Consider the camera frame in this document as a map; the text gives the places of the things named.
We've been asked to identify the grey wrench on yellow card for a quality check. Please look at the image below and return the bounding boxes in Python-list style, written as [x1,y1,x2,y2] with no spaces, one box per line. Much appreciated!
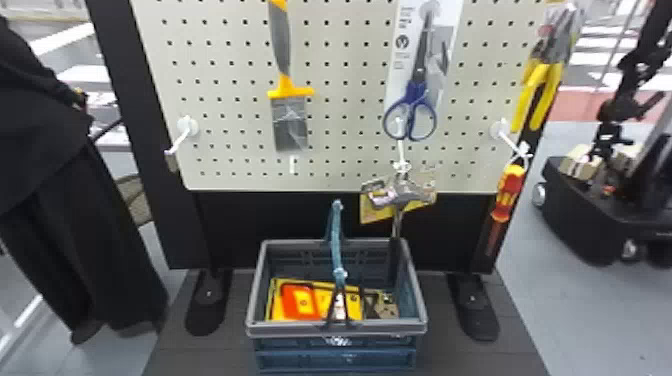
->
[359,162,439,241]

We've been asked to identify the blue scissors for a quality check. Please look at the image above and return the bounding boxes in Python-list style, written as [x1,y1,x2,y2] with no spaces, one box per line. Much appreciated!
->
[381,0,466,143]

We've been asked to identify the yellow orange tool packet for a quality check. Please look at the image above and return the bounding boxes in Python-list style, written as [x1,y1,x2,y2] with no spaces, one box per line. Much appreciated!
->
[265,277,367,323]

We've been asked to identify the blue basket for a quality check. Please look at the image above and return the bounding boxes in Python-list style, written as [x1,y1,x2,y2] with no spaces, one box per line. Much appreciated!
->
[244,198,430,374]

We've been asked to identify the white pegboard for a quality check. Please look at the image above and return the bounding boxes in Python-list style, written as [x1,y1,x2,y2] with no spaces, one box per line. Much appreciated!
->
[85,0,585,344]

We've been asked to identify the red screwdriver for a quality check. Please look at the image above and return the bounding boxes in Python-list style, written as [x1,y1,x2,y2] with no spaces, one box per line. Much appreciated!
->
[484,156,529,259]

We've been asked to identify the yellow pliers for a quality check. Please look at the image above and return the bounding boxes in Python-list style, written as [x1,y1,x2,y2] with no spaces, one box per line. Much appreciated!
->
[509,1,588,135]

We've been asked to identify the person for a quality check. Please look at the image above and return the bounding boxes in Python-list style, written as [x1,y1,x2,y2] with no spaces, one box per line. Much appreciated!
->
[0,14,170,346]

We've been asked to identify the yellow handled scraper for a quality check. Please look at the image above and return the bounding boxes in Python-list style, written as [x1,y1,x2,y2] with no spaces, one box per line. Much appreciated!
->
[265,0,317,154]

